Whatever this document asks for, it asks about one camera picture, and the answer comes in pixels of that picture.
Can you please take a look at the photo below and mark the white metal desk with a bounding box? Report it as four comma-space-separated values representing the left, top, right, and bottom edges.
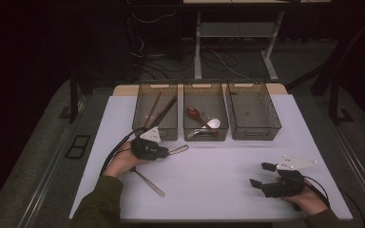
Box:
182, 0, 332, 82

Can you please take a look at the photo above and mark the brown wooden chopstick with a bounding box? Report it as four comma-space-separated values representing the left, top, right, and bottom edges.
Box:
147, 94, 177, 128
143, 91, 163, 128

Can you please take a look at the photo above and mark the transparent grey plastic bin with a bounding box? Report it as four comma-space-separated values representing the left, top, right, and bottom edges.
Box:
226, 81, 282, 142
182, 83, 230, 143
131, 83, 179, 143

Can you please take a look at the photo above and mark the person's left hand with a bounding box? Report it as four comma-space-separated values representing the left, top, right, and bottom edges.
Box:
103, 141, 147, 179

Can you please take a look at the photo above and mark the black floor cables bundle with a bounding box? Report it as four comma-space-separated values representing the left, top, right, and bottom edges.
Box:
129, 34, 194, 80

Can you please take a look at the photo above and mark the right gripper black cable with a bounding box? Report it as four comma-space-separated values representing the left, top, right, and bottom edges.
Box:
303, 175, 331, 211

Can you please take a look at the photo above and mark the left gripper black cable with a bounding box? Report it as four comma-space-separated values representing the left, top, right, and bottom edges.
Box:
99, 127, 145, 177

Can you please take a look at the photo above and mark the brown wooden spoon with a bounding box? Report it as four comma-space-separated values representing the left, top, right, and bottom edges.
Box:
185, 105, 219, 137

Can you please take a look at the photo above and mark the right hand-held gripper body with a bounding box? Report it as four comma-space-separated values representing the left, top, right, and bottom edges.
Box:
262, 155, 317, 199

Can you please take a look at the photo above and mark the person's right hand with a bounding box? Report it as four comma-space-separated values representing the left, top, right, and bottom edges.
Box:
279, 186, 330, 218

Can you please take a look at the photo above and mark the black metal stand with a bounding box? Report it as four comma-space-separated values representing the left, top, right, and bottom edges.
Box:
328, 79, 355, 126

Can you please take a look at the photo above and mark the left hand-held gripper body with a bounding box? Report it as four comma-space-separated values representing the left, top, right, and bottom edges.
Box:
130, 126, 169, 161

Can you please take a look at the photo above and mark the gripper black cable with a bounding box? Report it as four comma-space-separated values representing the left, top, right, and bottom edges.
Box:
99, 127, 145, 177
303, 175, 331, 211

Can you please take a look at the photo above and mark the black floor socket plate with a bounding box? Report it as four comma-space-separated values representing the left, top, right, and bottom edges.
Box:
64, 134, 91, 160

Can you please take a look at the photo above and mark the white floor cable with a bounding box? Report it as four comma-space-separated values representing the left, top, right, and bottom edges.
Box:
208, 48, 251, 80

